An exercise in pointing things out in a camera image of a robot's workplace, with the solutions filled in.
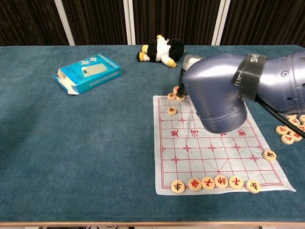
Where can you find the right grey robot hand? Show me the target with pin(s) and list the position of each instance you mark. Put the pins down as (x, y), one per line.
(191, 60)

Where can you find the black white plush toy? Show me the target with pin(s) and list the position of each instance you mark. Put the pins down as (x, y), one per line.
(166, 51)

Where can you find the blue cardboard scale box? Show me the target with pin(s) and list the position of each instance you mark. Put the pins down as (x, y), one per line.
(95, 74)

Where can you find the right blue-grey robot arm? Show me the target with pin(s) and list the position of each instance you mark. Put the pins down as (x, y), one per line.
(214, 83)

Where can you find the wooden chess piece black character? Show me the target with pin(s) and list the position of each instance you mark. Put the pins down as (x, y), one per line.
(253, 186)
(180, 98)
(269, 155)
(177, 186)

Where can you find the dark partition screen white frame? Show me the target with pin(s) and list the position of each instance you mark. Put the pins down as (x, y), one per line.
(176, 16)
(95, 21)
(262, 21)
(28, 21)

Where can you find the teal blue felt tablecloth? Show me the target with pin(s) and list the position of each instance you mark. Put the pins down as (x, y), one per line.
(71, 143)

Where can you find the white chess board mat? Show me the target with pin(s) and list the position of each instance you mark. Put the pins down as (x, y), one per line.
(202, 155)

